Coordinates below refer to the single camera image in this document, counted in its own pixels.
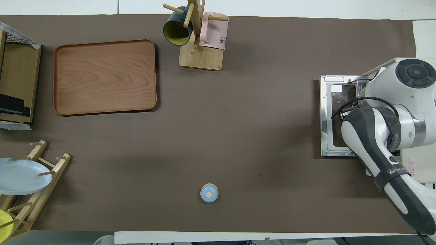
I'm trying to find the glass oven door with handle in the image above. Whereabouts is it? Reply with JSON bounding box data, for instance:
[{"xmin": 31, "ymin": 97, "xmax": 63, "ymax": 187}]
[{"xmin": 319, "ymin": 75, "xmax": 368, "ymax": 157}]

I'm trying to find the white toaster oven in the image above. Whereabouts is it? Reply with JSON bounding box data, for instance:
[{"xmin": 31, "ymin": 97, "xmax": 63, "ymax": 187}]
[{"xmin": 354, "ymin": 57, "xmax": 436, "ymax": 185}]

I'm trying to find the brown table mat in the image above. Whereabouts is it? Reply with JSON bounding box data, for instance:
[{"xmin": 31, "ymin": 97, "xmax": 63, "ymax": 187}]
[{"xmin": 0, "ymin": 14, "xmax": 428, "ymax": 235}]

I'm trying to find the wooden mug tree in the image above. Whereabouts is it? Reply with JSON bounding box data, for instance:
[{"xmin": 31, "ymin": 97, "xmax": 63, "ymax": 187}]
[{"xmin": 162, "ymin": 0, "xmax": 229, "ymax": 71}]

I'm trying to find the pink mug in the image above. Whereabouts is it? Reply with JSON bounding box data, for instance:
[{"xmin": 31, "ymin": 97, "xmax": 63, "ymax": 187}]
[{"xmin": 199, "ymin": 12, "xmax": 229, "ymax": 51}]

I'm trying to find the dark green mug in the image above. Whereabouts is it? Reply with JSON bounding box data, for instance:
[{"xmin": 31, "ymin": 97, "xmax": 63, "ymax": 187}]
[{"xmin": 162, "ymin": 6, "xmax": 194, "ymax": 47}]

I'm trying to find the brown wooden tray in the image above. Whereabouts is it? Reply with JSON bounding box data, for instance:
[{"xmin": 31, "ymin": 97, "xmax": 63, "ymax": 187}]
[{"xmin": 53, "ymin": 39, "xmax": 158, "ymax": 116}]

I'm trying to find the wooden dish rack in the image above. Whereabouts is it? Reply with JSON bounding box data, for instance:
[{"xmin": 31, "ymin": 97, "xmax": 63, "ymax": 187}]
[{"xmin": 0, "ymin": 140, "xmax": 72, "ymax": 243}]

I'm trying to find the wooden shelf cabinet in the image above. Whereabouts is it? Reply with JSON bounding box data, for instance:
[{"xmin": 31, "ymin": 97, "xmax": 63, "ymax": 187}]
[{"xmin": 0, "ymin": 22, "xmax": 42, "ymax": 130}]

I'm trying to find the light blue plate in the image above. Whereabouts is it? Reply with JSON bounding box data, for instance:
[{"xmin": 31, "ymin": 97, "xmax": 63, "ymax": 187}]
[{"xmin": 0, "ymin": 157, "xmax": 53, "ymax": 196}]

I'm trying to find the black device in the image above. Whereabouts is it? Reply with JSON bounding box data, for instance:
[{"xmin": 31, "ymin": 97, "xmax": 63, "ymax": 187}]
[{"xmin": 0, "ymin": 95, "xmax": 31, "ymax": 120}]

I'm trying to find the yellow plate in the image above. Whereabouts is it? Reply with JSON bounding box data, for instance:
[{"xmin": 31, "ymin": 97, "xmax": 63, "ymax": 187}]
[{"xmin": 0, "ymin": 209, "xmax": 15, "ymax": 241}]

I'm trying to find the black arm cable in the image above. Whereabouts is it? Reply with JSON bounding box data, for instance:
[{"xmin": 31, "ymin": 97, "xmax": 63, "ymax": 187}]
[{"xmin": 331, "ymin": 97, "xmax": 400, "ymax": 120}]

